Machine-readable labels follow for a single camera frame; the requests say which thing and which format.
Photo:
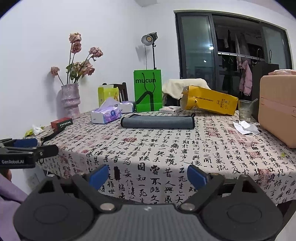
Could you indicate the yellow paper bag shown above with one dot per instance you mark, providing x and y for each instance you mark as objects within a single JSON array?
[{"x": 210, "y": 100}]

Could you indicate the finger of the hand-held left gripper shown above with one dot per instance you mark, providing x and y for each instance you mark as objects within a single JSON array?
[
  {"x": 47, "y": 151},
  {"x": 25, "y": 143}
]

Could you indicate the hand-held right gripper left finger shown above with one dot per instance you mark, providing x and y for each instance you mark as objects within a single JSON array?
[{"x": 99, "y": 176}]

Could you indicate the dark framed sliding window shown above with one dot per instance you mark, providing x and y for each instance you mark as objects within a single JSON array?
[{"x": 196, "y": 46}]

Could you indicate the small white tissue pack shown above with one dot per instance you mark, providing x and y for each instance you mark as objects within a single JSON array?
[{"x": 127, "y": 106}]

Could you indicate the metal clothes rail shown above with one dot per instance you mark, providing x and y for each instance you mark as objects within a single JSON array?
[{"x": 235, "y": 54}]

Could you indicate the studio lamp on stand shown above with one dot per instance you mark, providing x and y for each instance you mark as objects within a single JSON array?
[{"x": 149, "y": 38}]

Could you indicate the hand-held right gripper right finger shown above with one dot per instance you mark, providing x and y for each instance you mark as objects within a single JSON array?
[{"x": 196, "y": 177}]

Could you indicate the speckled pink vase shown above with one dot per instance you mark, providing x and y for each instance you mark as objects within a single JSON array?
[{"x": 70, "y": 102}]

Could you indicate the white hanging garment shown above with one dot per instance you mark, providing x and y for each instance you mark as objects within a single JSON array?
[{"x": 241, "y": 49}]

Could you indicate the crumpled white paper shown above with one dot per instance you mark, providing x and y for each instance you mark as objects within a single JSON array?
[{"x": 245, "y": 127}]

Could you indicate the beige pink case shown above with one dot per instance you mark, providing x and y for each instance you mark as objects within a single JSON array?
[{"x": 277, "y": 109}]

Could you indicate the dark wooden chair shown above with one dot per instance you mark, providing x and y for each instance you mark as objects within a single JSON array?
[{"x": 122, "y": 90}]

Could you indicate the dark hanging garment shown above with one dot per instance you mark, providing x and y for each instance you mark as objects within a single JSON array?
[{"x": 227, "y": 39}]

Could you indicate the drinking straw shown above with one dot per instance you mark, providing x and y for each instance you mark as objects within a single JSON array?
[{"x": 254, "y": 102}]

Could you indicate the yellow-green carton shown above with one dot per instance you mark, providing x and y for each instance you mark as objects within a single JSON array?
[{"x": 105, "y": 95}]

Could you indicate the black paper bag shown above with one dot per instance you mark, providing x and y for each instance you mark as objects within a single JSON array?
[{"x": 263, "y": 74}]

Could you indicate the pink pouch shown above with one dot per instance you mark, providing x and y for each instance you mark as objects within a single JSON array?
[{"x": 283, "y": 72}]

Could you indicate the pink jacket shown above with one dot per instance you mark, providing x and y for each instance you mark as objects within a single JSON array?
[{"x": 245, "y": 78}]

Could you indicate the yellow-green wrapper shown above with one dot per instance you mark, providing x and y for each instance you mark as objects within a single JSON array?
[{"x": 29, "y": 133}]

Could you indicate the purple white tissue pack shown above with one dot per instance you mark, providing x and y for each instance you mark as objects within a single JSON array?
[{"x": 106, "y": 114}]

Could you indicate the glass cup with straw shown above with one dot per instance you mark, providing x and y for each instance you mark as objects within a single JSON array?
[{"x": 244, "y": 111}]

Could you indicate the red box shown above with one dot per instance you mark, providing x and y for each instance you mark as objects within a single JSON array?
[{"x": 62, "y": 122}]

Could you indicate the flat white box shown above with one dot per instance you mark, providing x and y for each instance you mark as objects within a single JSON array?
[{"x": 170, "y": 109}]

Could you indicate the calligraphy printed tablecloth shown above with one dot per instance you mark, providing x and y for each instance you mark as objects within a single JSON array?
[{"x": 161, "y": 144}]

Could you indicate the person's left forearm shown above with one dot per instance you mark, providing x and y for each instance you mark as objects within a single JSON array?
[{"x": 10, "y": 208}]

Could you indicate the green paper bag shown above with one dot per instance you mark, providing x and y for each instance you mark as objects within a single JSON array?
[{"x": 148, "y": 92}]

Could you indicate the dried pink roses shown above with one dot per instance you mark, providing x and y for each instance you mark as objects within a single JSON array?
[{"x": 78, "y": 67}]

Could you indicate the cream cloth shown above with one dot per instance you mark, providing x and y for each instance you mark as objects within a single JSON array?
[{"x": 182, "y": 87}]

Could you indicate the crumpled white wrapper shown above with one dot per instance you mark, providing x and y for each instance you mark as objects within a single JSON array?
[{"x": 37, "y": 129}]

